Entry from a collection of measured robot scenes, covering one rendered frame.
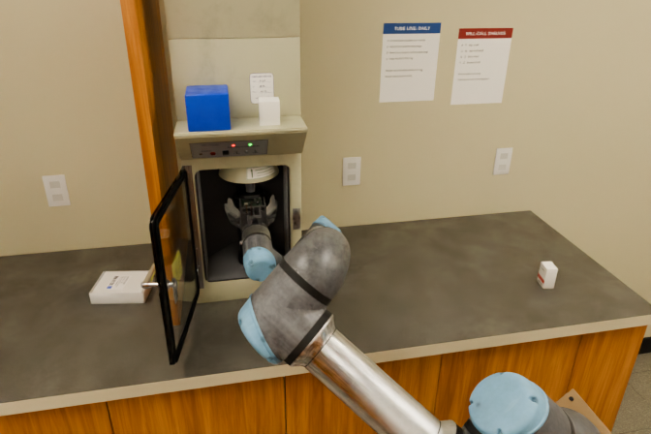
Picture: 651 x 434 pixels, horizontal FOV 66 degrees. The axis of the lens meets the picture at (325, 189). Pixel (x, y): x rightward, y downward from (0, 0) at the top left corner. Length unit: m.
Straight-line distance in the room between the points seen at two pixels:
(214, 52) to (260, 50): 0.11
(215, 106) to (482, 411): 0.84
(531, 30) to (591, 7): 0.24
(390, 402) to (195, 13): 0.95
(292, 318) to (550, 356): 1.05
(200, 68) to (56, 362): 0.83
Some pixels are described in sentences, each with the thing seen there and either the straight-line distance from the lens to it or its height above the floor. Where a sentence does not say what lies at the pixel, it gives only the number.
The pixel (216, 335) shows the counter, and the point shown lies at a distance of 1.47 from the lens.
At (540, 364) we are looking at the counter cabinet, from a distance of 1.75.
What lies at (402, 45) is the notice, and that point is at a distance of 1.85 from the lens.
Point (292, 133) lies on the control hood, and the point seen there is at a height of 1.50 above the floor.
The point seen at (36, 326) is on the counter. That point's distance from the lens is 1.67.
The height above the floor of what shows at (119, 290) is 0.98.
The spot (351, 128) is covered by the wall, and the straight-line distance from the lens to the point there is 1.86.
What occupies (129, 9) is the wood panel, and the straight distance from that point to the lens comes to 1.22.
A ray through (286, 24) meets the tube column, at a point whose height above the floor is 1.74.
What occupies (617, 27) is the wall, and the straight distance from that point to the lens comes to 2.28.
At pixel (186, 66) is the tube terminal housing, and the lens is 1.31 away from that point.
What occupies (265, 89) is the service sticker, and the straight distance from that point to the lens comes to 1.33.
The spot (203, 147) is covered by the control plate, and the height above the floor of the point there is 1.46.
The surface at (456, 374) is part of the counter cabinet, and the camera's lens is 1.62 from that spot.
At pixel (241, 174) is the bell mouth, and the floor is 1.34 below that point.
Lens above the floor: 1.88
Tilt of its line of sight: 24 degrees down
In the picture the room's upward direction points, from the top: 1 degrees clockwise
